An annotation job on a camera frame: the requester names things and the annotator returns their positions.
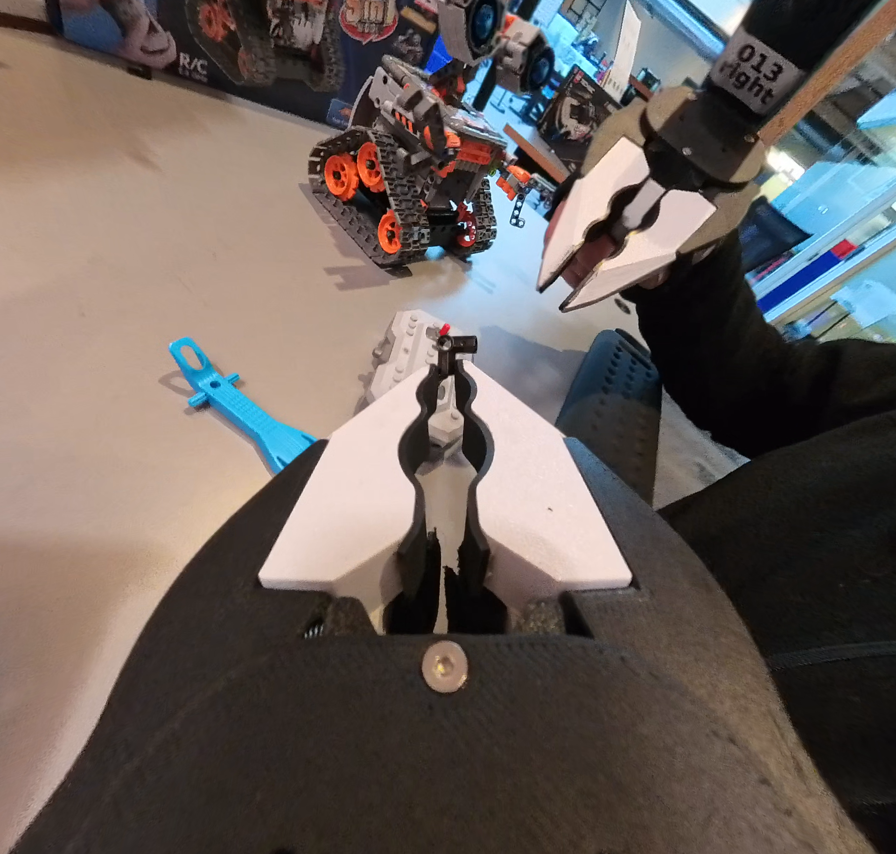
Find black angle connector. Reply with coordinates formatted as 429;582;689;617
435;332;480;382

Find black dimpled pad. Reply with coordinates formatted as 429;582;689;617
556;329;662;505

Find dark printed box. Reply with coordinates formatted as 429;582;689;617
539;66;620;144

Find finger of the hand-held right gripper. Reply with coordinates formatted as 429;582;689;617
535;135;653;294
558;188;720;312

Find person's right forearm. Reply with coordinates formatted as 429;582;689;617
619;227;896;459

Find person's right hand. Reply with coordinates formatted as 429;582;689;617
562;232;620;288

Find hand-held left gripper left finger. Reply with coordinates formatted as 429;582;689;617
258;366;442;634

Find white control hub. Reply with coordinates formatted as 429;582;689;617
360;309;484;463

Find blue toy box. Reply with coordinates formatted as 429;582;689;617
49;0;438;130

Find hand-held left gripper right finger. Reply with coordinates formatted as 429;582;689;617
454;363;634;634

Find tracked toy robot vehicle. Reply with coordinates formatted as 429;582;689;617
306;0;557;270

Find blue brick separator tool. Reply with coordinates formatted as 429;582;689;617
168;337;317;476

